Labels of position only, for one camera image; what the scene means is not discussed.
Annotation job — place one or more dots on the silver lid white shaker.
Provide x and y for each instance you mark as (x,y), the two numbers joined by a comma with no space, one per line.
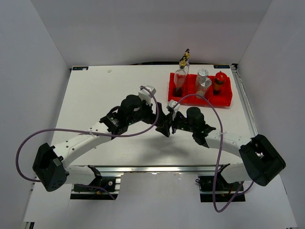
(203,90)

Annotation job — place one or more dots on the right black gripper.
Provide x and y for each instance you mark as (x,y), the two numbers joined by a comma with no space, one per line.
(165,130)

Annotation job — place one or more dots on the red lid sauce jar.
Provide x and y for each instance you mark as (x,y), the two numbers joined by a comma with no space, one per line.
(219,80)

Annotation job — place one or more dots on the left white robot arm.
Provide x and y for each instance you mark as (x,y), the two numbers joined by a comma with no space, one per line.
(53,164)

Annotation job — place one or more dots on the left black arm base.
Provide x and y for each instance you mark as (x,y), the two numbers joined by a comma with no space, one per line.
(101,185)

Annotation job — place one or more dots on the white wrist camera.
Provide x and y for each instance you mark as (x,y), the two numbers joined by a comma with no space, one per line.
(173,106)
(146,93)

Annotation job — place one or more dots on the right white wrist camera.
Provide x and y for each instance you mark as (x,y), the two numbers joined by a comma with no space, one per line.
(173,106)

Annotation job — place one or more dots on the glass bottle with dark sauce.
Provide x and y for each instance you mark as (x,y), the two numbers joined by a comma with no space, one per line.
(179,79)

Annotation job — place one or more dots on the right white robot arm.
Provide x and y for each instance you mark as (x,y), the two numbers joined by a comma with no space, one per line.
(261,162)

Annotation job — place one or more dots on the empty glass oil bottle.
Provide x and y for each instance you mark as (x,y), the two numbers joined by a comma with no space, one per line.
(186,57)

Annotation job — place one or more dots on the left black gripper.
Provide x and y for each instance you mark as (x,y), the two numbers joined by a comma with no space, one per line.
(151,117)

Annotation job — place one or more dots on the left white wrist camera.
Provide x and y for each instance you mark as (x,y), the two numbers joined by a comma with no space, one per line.
(146,93)

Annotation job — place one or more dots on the blue label spice shaker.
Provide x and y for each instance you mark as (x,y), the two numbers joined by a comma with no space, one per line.
(202,76)

